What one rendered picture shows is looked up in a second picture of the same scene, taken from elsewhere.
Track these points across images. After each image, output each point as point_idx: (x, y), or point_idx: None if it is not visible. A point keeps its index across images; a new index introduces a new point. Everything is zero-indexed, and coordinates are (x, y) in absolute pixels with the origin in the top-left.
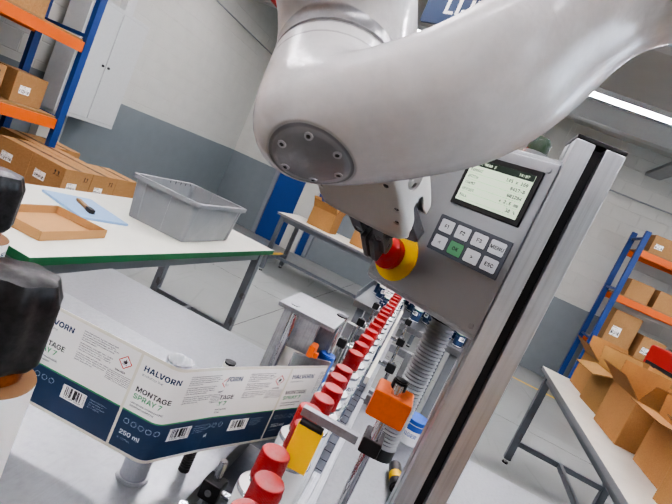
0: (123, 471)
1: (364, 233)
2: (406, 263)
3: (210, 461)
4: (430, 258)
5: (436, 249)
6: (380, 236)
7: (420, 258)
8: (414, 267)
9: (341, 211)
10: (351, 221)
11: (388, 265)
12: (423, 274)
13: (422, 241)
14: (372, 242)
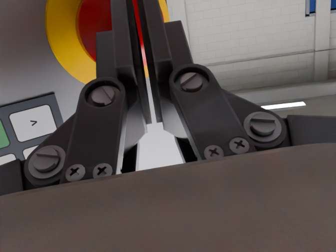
0: None
1: (165, 72)
2: (70, 28)
3: None
4: (23, 79)
5: (25, 105)
6: (85, 119)
7: (47, 62)
8: (44, 34)
9: (278, 155)
10: (224, 98)
11: (90, 0)
12: (6, 35)
13: (74, 94)
14: (116, 66)
